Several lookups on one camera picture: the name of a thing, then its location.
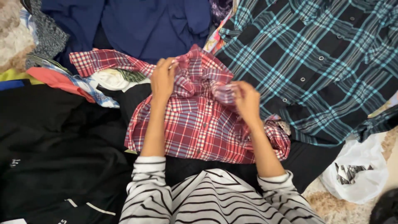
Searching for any person's left hand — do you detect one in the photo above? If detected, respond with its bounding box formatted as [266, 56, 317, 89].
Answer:
[150, 57, 179, 103]

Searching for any person's right hand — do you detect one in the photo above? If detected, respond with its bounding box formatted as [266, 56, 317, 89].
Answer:
[231, 80, 262, 125]

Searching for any red plaid shirt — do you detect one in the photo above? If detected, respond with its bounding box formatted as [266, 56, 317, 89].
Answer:
[69, 44, 291, 164]

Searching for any navy blue garment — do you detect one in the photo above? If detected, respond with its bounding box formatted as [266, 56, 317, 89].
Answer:
[40, 0, 212, 66]

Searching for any colourful floral cloth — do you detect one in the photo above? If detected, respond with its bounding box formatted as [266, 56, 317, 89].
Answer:
[203, 0, 240, 55]

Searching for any white garment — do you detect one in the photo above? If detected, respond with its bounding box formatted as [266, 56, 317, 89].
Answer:
[90, 68, 152, 93]

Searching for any dark purple patterned cloth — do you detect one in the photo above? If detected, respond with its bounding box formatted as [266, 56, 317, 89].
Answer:
[209, 0, 234, 26]

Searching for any black teal plaid shirt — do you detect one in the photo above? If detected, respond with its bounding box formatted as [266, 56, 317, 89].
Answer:
[215, 0, 398, 147]

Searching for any blue white checked cloth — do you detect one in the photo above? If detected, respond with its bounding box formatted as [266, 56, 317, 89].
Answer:
[40, 59, 120, 109]

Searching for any black garment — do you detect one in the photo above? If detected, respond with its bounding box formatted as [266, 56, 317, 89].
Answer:
[96, 82, 345, 195]

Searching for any coral pink garment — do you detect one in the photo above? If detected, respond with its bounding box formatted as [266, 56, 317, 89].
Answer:
[26, 67, 96, 104]

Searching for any black white striped top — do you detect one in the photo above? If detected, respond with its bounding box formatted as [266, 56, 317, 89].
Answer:
[119, 156, 325, 224]

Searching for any grey knitted garment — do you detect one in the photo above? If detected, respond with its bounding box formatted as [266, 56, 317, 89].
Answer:
[21, 0, 70, 69]

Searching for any black jacket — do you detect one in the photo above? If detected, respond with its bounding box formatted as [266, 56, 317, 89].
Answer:
[0, 83, 134, 224]

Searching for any white plastic bag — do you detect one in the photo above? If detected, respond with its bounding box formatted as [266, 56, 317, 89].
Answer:
[320, 133, 390, 205]

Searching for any yellow green garment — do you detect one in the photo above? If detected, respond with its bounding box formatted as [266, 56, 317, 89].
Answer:
[0, 68, 44, 85]

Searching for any beige shaggy rug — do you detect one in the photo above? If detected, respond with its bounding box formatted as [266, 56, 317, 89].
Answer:
[302, 126, 398, 224]

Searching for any beige fluffy blanket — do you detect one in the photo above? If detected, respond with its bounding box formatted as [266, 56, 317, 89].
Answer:
[0, 0, 36, 73]

